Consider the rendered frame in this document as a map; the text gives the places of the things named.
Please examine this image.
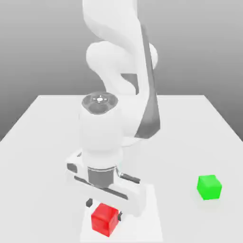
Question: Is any small green cube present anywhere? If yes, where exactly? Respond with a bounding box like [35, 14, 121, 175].
[196, 175, 223, 201]

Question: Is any small red cube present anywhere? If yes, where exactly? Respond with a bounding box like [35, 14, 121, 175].
[91, 203, 120, 238]

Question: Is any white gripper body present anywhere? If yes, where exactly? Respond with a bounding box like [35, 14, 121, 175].
[65, 170, 148, 218]

